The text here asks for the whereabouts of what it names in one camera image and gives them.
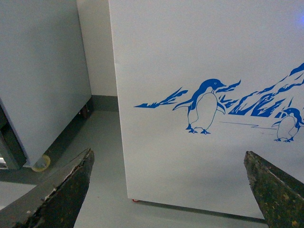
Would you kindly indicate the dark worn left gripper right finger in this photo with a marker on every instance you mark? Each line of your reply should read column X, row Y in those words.
column 280, row 196

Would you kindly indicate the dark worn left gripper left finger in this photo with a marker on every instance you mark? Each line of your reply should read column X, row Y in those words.
column 57, row 201

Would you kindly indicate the yellowish caster wheel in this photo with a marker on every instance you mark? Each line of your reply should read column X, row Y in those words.
column 42, row 164

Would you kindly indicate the grey cabinet on casters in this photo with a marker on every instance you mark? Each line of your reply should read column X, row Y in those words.
column 44, row 79

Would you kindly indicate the white chest freezer blue rim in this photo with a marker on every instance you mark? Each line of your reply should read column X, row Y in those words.
column 200, row 83

